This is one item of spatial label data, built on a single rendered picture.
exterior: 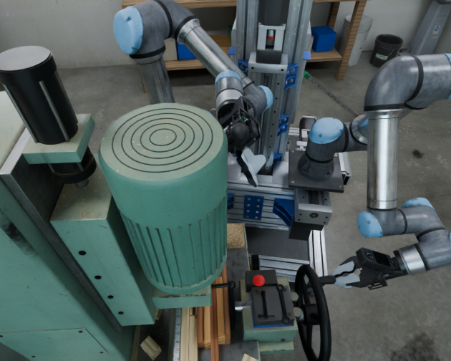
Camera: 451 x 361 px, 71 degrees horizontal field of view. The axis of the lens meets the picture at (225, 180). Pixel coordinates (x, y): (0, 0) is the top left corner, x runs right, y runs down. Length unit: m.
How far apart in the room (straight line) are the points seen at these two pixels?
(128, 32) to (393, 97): 0.73
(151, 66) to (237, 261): 0.66
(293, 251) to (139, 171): 1.53
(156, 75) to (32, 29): 3.14
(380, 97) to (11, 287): 0.87
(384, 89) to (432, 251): 0.44
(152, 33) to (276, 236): 1.30
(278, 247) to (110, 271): 1.36
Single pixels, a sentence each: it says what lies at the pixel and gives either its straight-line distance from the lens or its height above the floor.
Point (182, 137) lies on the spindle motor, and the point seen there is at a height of 1.50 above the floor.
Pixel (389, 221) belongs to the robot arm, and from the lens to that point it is 0.98.
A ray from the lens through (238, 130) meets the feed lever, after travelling 0.60.
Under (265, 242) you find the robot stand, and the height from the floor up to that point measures 0.21.
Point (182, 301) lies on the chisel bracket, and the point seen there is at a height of 1.04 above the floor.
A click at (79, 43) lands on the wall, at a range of 4.07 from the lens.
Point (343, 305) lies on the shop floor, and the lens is 2.02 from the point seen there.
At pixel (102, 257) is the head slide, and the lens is 0.57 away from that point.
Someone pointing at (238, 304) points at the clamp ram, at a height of 0.96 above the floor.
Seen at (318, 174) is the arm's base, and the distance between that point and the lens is 1.34.
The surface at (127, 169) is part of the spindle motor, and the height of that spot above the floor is 1.50.
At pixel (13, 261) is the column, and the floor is 1.39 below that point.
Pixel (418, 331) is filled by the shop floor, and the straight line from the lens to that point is 2.13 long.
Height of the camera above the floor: 1.78
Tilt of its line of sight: 47 degrees down
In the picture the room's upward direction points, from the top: straight up
